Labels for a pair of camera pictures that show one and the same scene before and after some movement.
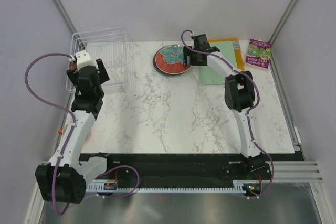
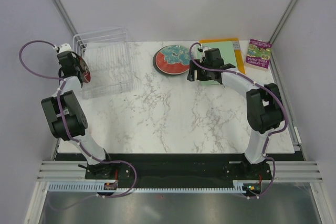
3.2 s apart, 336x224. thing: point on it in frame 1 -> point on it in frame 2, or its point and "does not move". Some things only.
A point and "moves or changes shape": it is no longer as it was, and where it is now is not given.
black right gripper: (187, 52) -> (191, 75)
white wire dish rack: (111, 45) does not move
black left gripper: (102, 74) -> (75, 59)
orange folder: (239, 61) does not move
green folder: (207, 76) does not move
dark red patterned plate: (73, 65) moves or changes shape
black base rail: (186, 166) does not move
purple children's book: (259, 53) does not move
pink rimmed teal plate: (169, 59) does not move
